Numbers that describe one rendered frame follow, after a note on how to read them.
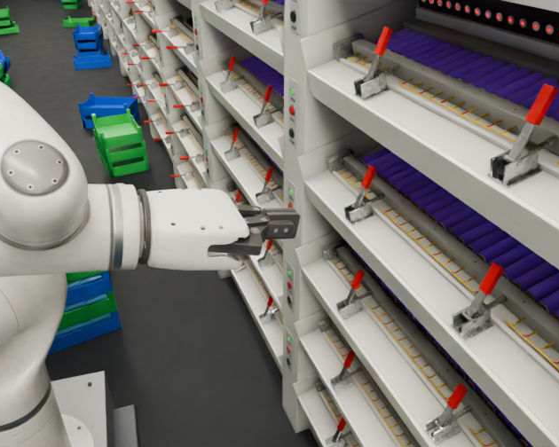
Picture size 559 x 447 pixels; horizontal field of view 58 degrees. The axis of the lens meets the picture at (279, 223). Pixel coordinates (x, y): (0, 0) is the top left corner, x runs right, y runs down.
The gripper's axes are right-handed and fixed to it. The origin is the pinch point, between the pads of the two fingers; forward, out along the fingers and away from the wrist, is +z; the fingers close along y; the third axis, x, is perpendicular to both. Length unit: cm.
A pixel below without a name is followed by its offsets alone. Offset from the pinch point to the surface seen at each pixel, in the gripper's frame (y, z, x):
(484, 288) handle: 12.5, 20.6, -1.8
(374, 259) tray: -5.3, 19.5, -9.6
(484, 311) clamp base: 13.1, 21.5, -4.6
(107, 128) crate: -227, 7, -71
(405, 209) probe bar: -8.3, 24.9, -3.0
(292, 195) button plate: -34.6, 20.1, -14.1
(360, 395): -10, 32, -46
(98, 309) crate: -87, -9, -81
